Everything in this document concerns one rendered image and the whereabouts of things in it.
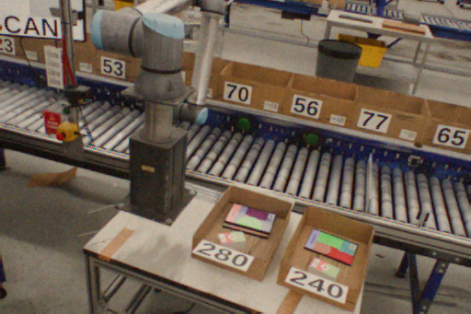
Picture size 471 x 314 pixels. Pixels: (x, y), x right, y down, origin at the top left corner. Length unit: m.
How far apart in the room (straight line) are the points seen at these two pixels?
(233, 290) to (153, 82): 0.78
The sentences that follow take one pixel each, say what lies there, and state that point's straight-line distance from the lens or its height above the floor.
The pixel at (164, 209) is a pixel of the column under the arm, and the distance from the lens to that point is 1.84.
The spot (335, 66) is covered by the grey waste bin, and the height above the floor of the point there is 0.46.
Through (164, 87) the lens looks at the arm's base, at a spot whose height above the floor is 1.31.
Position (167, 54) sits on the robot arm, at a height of 1.42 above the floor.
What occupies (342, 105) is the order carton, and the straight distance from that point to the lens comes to 2.47.
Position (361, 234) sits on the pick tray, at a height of 0.80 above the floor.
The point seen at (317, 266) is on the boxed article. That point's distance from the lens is 1.67.
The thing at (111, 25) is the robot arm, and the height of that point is 1.49.
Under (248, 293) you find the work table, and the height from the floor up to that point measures 0.75.
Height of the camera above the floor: 1.91
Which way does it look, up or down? 28 degrees down
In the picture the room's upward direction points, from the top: 7 degrees clockwise
